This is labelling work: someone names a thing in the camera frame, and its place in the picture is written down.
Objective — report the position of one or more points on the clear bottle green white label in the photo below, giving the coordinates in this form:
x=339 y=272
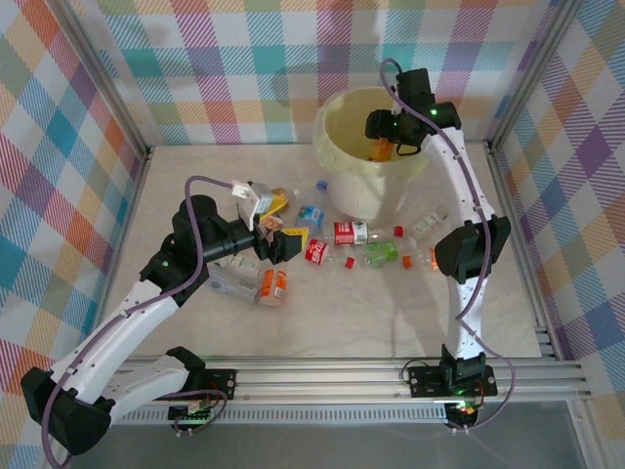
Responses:
x=244 y=264

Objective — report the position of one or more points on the red cola label bottle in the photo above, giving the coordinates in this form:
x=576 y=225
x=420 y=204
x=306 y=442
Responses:
x=316 y=251

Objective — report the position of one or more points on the orange juice bottle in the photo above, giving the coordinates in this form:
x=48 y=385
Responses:
x=380 y=151

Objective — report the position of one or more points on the large clear bottle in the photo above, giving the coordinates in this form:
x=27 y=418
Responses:
x=232 y=288

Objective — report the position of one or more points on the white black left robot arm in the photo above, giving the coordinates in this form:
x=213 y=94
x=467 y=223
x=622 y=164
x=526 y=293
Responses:
x=122 y=317

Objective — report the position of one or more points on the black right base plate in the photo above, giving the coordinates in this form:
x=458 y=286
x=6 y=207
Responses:
x=425 y=381

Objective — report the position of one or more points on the cream plastic bin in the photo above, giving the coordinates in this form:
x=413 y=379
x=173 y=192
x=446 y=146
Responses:
x=361 y=195

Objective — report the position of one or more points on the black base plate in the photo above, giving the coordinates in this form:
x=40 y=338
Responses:
x=217 y=376
x=425 y=381

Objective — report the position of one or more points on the left circuit board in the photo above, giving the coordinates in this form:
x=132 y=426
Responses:
x=188 y=415

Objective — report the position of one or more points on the circuit board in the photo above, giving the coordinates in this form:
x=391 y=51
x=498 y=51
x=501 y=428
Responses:
x=188 y=415
x=461 y=414

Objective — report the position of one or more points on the blue capped water bottle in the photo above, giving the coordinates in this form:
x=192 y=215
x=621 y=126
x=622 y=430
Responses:
x=308 y=215

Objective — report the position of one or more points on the small clear bottle white label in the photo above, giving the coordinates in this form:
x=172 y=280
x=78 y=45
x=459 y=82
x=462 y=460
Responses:
x=429 y=222

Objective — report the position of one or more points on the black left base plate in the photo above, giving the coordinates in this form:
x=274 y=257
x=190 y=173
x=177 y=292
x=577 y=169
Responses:
x=217 y=376

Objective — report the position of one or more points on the aluminium side rail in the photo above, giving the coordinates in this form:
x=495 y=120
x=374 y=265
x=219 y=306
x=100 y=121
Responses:
x=133 y=205
x=502 y=185

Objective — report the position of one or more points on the right circuit board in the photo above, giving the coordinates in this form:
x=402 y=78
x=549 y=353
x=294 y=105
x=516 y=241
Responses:
x=461 y=414

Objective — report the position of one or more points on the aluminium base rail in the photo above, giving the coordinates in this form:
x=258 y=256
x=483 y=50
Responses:
x=317 y=378

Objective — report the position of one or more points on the orange white label bottle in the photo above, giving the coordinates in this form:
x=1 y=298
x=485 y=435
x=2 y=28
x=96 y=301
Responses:
x=273 y=287

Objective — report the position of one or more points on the translucent yellow bin liner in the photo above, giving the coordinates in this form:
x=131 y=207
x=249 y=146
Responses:
x=327 y=151

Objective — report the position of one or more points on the grey metal panel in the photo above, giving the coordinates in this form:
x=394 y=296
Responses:
x=317 y=447

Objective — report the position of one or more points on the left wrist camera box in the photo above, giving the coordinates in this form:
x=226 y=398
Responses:
x=246 y=205

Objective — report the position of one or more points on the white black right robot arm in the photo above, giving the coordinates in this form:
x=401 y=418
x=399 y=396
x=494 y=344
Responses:
x=456 y=171

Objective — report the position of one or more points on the aluminium frame post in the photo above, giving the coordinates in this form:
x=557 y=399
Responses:
x=530 y=73
x=104 y=73

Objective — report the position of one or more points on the orange capped clear bottle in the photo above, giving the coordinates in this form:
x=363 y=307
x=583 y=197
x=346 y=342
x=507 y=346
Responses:
x=406 y=262

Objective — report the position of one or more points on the red green label bottle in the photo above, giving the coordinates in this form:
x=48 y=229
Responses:
x=349 y=233

